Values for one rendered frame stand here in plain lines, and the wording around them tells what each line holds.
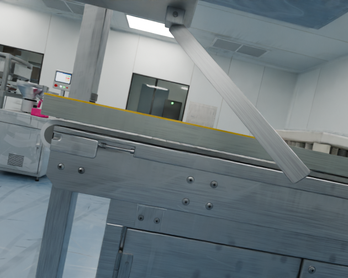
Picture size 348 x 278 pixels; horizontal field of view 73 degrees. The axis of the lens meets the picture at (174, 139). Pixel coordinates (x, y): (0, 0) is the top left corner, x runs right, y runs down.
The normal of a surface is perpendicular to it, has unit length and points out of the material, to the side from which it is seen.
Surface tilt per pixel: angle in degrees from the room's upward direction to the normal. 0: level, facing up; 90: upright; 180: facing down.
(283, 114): 90
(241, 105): 87
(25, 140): 89
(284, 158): 87
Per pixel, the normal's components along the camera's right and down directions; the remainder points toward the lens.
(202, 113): 0.07, 0.07
